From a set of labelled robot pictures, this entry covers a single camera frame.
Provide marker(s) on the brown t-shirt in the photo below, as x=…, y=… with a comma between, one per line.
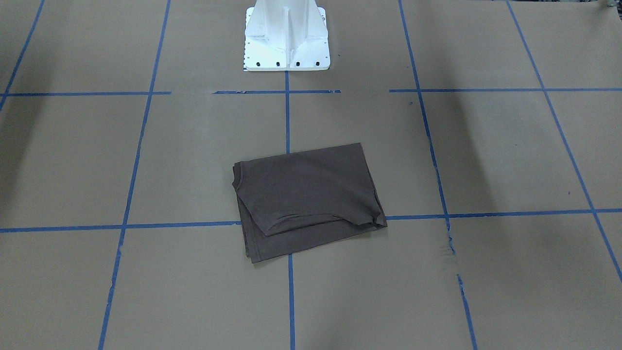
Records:
x=294, y=202

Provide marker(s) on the white camera mast base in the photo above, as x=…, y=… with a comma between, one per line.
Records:
x=286, y=35

